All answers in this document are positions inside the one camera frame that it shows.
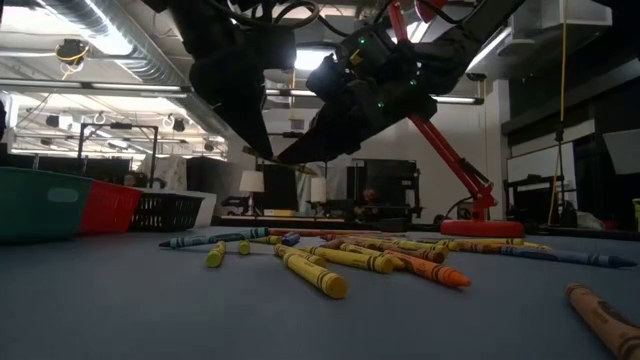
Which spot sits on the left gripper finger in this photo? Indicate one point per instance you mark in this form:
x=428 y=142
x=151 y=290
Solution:
x=250 y=125

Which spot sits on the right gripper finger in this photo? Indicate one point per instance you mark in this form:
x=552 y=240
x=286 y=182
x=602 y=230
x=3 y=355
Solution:
x=340 y=130

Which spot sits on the orange crayon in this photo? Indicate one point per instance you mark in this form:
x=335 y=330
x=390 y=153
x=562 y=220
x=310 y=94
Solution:
x=430 y=271
x=475 y=247
x=300 y=233

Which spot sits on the light blue crayon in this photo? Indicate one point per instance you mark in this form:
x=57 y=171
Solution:
x=215 y=238

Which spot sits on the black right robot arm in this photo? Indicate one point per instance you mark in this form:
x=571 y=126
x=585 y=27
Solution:
x=475 y=30

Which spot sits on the white shade table lamp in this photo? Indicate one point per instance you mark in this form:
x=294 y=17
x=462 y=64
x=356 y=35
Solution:
x=251 y=181
x=318 y=190

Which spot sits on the long ceiling light strip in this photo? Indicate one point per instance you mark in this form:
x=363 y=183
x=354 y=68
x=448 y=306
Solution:
x=135 y=87
x=460 y=99

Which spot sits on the black cabinet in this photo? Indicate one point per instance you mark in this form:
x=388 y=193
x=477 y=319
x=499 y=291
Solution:
x=215 y=180

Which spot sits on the bright ceiling light panel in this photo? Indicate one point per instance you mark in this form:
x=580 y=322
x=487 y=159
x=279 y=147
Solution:
x=310 y=59

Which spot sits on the person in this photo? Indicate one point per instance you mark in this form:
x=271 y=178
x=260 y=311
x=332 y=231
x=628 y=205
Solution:
x=131 y=179
x=369 y=197

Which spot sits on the black shelf unit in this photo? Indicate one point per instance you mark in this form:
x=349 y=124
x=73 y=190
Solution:
x=395 y=180

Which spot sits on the white covered equipment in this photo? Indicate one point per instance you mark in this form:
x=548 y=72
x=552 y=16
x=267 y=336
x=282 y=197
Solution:
x=172 y=172

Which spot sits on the white box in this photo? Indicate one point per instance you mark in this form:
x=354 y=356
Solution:
x=209 y=207

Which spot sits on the yellow flat box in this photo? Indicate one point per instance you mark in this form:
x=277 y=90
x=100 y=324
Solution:
x=279 y=213

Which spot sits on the black mesh basket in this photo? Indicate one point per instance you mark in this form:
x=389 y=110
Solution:
x=165 y=212

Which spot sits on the white board panel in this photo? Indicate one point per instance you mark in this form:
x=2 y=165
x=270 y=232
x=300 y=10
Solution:
x=535 y=162

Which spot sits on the red mesh basket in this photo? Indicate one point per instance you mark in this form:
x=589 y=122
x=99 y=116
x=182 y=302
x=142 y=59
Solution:
x=110 y=210

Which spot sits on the red desk lamp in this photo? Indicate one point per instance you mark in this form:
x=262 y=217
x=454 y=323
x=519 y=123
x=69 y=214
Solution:
x=482 y=229

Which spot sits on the black desk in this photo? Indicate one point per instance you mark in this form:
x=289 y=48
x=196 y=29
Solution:
x=530 y=200

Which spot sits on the black tripod stand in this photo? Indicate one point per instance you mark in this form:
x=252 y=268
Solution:
x=559 y=165

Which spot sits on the grey monitor panel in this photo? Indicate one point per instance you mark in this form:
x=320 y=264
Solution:
x=625 y=150

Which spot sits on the teal plastic basket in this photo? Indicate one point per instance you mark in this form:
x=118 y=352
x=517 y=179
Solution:
x=30 y=210

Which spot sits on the white bag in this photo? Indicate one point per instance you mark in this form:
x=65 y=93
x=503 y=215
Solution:
x=590 y=221

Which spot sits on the green cup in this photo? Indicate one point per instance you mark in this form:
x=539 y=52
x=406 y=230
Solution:
x=636 y=215

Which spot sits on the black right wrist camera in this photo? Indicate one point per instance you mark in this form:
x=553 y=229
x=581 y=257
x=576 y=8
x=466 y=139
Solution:
x=330 y=77

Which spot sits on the black aluminium table frame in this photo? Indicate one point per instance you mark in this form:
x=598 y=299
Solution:
x=300 y=223

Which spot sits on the silver ceiling duct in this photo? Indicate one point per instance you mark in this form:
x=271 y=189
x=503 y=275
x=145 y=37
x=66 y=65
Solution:
x=140 y=70

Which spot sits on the black metal frame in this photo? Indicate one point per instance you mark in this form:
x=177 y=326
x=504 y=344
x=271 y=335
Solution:
x=117 y=126

